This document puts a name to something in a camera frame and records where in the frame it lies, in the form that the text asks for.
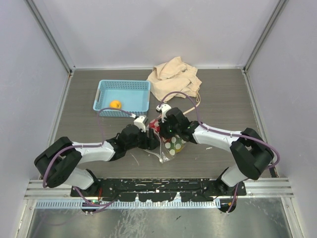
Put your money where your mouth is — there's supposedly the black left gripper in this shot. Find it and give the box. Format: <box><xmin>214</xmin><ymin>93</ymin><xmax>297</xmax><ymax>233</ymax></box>
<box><xmin>125</xmin><ymin>126</ymin><xmax>159</xmax><ymax>150</ymax></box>

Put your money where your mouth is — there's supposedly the clear zip top bag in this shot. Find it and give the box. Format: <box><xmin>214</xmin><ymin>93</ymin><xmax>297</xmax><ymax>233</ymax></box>
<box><xmin>147</xmin><ymin>119</ymin><xmax>186</xmax><ymax>164</ymax></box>

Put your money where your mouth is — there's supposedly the fake yellow peach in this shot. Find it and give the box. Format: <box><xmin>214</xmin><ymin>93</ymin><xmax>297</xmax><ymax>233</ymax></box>
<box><xmin>109</xmin><ymin>100</ymin><xmax>122</xmax><ymax>109</ymax></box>

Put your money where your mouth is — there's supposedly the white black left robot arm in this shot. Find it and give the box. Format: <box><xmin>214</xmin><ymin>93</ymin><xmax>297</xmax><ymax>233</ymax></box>
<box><xmin>34</xmin><ymin>124</ymin><xmax>160</xmax><ymax>196</ymax></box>

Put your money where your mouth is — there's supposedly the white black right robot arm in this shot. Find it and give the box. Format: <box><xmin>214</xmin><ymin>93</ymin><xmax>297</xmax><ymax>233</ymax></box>
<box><xmin>156</xmin><ymin>104</ymin><xmax>274</xmax><ymax>195</ymax></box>

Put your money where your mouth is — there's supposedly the fake red pomegranate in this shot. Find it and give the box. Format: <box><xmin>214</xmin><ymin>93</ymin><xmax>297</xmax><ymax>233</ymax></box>
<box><xmin>148</xmin><ymin>119</ymin><xmax>160</xmax><ymax>133</ymax></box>

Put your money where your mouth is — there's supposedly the fake green orange mango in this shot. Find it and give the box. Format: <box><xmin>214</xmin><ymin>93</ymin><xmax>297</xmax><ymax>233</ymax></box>
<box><xmin>164</xmin><ymin>135</ymin><xmax>186</xmax><ymax>156</ymax></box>

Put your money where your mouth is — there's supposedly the light blue perforated basket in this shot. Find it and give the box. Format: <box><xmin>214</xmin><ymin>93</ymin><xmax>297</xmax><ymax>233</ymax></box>
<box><xmin>93</xmin><ymin>80</ymin><xmax>151</xmax><ymax>116</ymax></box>

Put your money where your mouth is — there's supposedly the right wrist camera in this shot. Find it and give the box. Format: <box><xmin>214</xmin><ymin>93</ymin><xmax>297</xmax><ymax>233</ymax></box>
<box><xmin>156</xmin><ymin>103</ymin><xmax>171</xmax><ymax>123</ymax></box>

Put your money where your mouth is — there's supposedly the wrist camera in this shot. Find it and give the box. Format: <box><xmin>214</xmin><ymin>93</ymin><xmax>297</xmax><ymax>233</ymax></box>
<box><xmin>133</xmin><ymin>115</ymin><xmax>148</xmax><ymax>132</ymax></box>
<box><xmin>156</xmin><ymin>103</ymin><xmax>171</xmax><ymax>123</ymax></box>

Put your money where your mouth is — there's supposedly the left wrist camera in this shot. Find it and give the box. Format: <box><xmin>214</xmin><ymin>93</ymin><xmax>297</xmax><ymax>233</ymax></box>
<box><xmin>133</xmin><ymin>115</ymin><xmax>148</xmax><ymax>132</ymax></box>

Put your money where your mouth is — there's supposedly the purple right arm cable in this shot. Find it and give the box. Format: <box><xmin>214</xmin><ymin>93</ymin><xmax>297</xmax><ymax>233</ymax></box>
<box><xmin>160</xmin><ymin>91</ymin><xmax>281</xmax><ymax>171</ymax></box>

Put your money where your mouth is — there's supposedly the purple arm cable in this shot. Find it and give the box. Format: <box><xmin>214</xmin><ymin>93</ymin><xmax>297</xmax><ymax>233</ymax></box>
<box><xmin>42</xmin><ymin>107</ymin><xmax>137</xmax><ymax>188</ymax></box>
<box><xmin>160</xmin><ymin>91</ymin><xmax>281</xmax><ymax>171</ymax></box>

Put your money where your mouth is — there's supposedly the beige drawstring cloth bag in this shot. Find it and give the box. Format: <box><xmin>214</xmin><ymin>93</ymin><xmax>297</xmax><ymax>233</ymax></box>
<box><xmin>147</xmin><ymin>57</ymin><xmax>202</xmax><ymax>106</ymax></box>

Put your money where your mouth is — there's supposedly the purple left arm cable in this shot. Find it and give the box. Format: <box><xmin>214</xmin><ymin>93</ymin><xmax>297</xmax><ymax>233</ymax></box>
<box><xmin>42</xmin><ymin>107</ymin><xmax>137</xmax><ymax>188</ymax></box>

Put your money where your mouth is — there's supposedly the light blue cable duct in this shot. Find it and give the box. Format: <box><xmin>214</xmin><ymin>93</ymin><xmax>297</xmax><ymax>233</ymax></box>
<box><xmin>35</xmin><ymin>199</ymin><xmax>220</xmax><ymax>209</ymax></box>

